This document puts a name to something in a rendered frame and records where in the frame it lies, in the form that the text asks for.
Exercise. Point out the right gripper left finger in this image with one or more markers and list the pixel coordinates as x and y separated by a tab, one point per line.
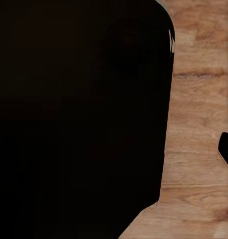
9	148

